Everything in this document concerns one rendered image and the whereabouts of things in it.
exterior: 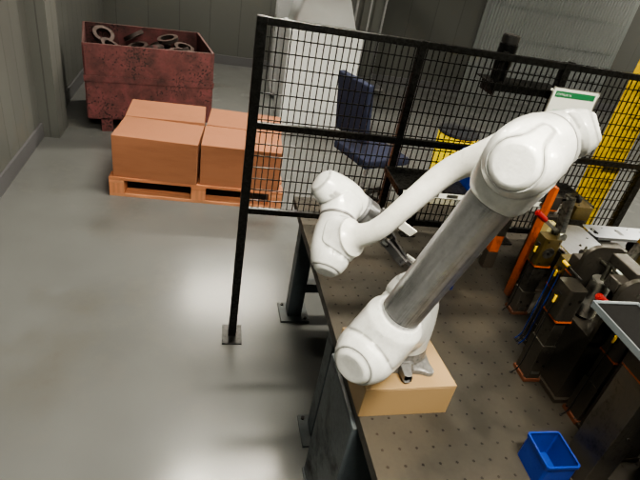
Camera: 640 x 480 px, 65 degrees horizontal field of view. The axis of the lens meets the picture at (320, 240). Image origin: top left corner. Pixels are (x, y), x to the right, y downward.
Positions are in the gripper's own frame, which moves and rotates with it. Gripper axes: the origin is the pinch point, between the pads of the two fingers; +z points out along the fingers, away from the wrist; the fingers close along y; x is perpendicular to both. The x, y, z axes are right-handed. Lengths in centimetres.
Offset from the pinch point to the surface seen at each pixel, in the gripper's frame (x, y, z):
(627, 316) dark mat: 43, 34, 24
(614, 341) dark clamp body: 35, 31, 40
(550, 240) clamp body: 27, -16, 47
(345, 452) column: -39, 52, 8
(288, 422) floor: -101, 19, 37
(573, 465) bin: 14, 60, 39
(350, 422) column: -31, 46, 2
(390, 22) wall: -115, -610, 200
